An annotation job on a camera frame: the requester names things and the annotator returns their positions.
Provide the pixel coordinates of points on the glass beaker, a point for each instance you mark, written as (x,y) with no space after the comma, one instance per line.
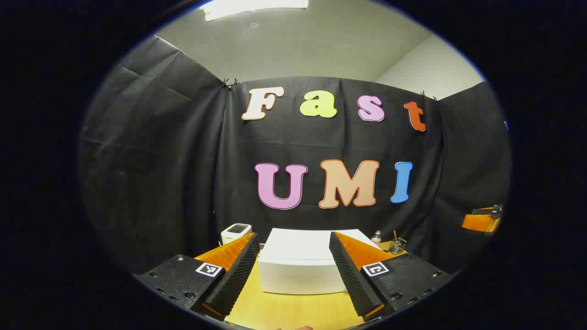
(397,248)

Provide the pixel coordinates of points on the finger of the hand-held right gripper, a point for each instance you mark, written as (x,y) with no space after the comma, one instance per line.
(479,222)

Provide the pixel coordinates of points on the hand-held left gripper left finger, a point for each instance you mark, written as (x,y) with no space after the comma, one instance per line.
(236,279)

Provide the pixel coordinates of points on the black binder clip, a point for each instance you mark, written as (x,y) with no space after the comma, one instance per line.
(428,96)
(230,83)

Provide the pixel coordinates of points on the black backdrop cloth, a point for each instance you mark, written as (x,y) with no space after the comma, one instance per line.
(183,160)

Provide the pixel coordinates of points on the clear bottle with pink label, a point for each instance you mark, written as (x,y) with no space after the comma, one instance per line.
(376,238)

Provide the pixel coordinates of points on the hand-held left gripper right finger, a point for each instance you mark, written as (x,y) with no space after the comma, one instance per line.
(351,279)

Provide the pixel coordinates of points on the small white toaster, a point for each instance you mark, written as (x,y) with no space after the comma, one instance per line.
(234,234)

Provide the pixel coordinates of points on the white microwave oven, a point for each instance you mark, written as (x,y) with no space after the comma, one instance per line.
(298,270)

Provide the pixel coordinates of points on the ceiling light panel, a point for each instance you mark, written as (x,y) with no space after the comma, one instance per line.
(257,7)

